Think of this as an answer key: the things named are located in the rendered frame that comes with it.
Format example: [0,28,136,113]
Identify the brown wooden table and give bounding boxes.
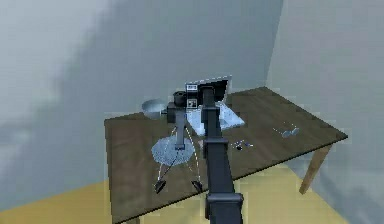
[103,86,350,224]

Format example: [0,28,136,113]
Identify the grey bowl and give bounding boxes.
[141,98,168,120]

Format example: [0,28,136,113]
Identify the grey eyeglasses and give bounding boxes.
[272,122,301,139]

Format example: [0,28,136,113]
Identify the blue-grey round plate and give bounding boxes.
[150,135,196,167]

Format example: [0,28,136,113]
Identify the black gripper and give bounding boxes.
[154,90,204,195]

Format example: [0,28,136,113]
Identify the silver open laptop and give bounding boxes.
[184,75,246,137]

